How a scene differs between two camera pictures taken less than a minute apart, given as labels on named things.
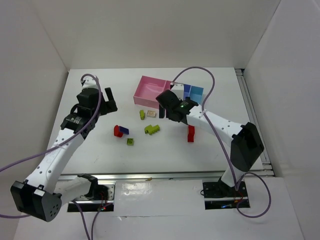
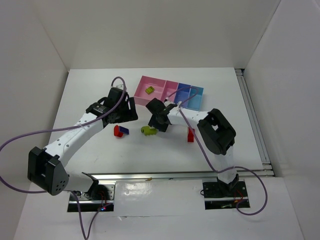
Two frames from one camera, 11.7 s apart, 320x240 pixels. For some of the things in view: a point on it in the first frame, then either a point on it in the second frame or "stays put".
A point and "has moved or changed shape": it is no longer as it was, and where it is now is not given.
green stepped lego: (150, 129) has moved or changed shape
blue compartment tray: (195, 93) stays put
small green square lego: (130, 141) -> (149, 90)
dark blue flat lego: (124, 130) stays put
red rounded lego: (116, 131) stays put
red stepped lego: (191, 133) stays put
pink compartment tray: (148, 89) stays put
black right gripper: (164, 100) -> (158, 116)
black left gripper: (108, 105) -> (129, 110)
